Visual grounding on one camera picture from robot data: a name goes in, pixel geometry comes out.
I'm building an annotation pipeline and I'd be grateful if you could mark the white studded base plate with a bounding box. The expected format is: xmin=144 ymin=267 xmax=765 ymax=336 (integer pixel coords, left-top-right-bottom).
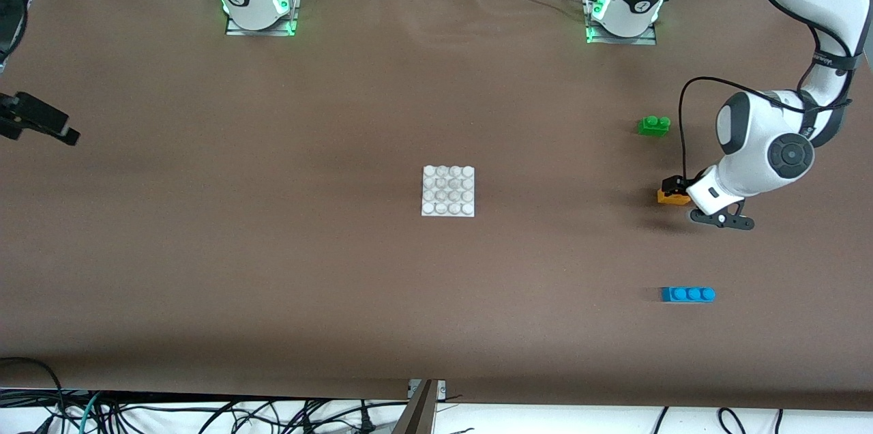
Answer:
xmin=421 ymin=165 xmax=476 ymax=218

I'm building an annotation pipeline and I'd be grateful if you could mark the green two-stud block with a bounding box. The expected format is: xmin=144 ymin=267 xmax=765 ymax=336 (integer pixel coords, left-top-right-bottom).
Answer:
xmin=637 ymin=115 xmax=672 ymax=137

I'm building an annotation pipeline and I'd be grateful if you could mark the blue three-stud block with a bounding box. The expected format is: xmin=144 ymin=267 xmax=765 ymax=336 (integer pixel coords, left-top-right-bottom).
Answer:
xmin=660 ymin=286 xmax=716 ymax=304

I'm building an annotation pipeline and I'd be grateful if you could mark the brown table cover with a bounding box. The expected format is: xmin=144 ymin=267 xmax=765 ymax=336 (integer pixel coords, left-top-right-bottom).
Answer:
xmin=0 ymin=0 xmax=873 ymax=413

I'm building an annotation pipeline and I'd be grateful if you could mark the aluminium profile beam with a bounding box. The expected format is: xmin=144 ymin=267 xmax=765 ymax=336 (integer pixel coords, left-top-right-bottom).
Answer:
xmin=391 ymin=379 xmax=438 ymax=434

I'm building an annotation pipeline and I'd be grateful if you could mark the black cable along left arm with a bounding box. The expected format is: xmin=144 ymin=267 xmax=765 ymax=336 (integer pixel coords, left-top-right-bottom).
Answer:
xmin=678 ymin=0 xmax=857 ymax=179

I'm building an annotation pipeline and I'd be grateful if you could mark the black hanging cable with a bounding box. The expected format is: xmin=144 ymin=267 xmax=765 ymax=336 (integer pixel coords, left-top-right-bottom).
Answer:
xmin=0 ymin=0 xmax=32 ymax=63

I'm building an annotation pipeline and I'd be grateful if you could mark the black floor cable loop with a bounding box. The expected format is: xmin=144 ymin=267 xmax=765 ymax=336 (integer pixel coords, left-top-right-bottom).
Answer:
xmin=717 ymin=407 xmax=749 ymax=434

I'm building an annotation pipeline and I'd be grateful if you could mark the black looping floor cable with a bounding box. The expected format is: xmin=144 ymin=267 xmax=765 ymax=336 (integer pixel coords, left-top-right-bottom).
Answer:
xmin=0 ymin=357 xmax=67 ymax=434

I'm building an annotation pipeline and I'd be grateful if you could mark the teal floor cable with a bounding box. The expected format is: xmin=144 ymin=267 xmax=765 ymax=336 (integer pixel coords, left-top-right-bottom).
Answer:
xmin=79 ymin=391 xmax=104 ymax=434

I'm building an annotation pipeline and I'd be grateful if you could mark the small metal table bracket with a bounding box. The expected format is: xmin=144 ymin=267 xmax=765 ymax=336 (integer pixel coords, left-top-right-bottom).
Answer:
xmin=407 ymin=379 xmax=447 ymax=400

